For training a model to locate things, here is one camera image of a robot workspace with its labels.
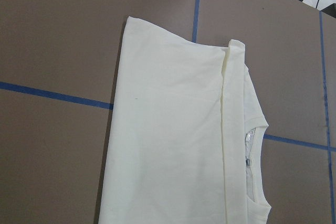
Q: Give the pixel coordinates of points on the cream long-sleeve cat shirt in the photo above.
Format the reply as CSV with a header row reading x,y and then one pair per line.
x,y
186,133

